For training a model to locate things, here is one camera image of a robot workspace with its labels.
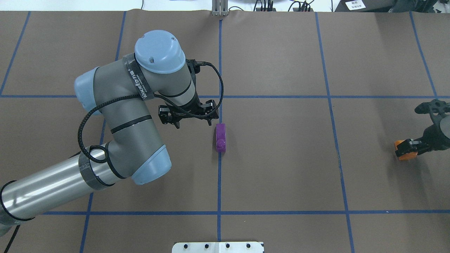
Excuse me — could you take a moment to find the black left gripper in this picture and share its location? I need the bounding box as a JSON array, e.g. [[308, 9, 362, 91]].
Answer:
[[158, 60, 220, 129]]

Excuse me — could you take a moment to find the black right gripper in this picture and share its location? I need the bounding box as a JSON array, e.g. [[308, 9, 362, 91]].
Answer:
[[395, 99, 450, 157]]

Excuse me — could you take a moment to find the orange trapezoid block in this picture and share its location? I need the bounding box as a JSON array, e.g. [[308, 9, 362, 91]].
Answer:
[[395, 139, 418, 161]]

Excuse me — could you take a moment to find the purple trapezoid block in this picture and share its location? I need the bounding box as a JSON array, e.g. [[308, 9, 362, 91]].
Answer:
[[216, 123, 226, 153]]

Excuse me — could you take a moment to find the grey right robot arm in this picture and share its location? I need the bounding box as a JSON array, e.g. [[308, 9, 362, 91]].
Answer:
[[395, 99, 450, 160]]

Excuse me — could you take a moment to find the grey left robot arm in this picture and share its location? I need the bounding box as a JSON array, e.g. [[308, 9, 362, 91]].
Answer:
[[1, 30, 222, 235]]

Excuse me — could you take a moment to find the dark box with label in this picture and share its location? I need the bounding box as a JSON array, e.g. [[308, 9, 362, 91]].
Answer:
[[334, 0, 396, 13]]

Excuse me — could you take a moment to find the black cable bundle left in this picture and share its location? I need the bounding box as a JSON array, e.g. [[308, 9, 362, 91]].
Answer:
[[254, 0, 278, 12]]

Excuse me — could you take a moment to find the black cable bundle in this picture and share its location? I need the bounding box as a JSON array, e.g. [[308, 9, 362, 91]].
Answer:
[[288, 0, 315, 12], [254, 0, 278, 12]]

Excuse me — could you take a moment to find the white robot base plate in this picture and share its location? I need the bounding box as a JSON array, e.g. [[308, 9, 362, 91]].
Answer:
[[172, 241, 265, 253]]

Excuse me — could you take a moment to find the black cable bundle right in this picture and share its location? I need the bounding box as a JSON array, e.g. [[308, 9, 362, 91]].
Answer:
[[288, 0, 315, 12]]

